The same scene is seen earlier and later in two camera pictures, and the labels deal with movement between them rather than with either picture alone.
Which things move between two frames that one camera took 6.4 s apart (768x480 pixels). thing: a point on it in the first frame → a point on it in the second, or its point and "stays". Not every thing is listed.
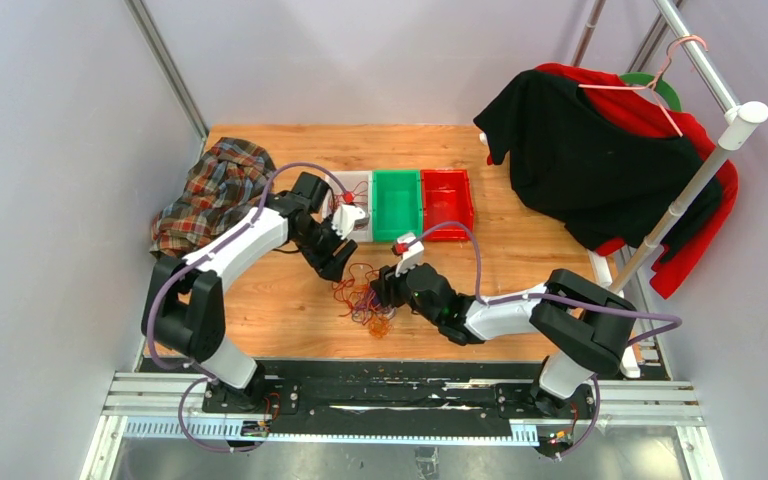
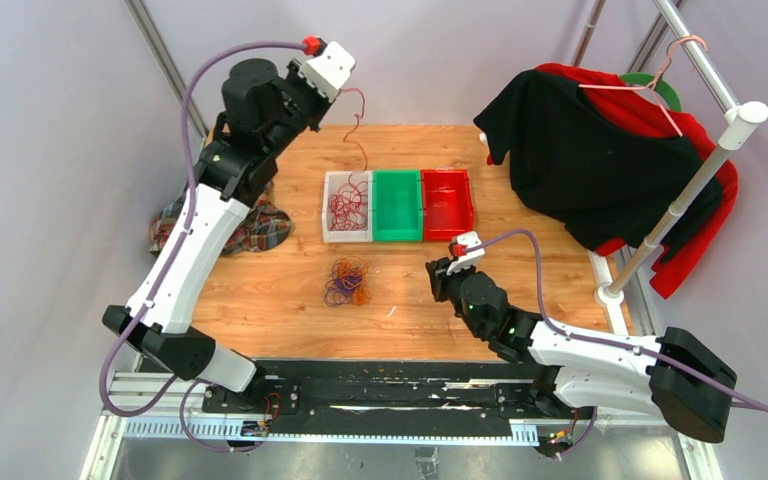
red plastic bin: x=447 y=197 stays
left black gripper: x=328 y=264 → x=294 y=79
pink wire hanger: x=652 y=85 stays
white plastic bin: x=360 y=185 stays
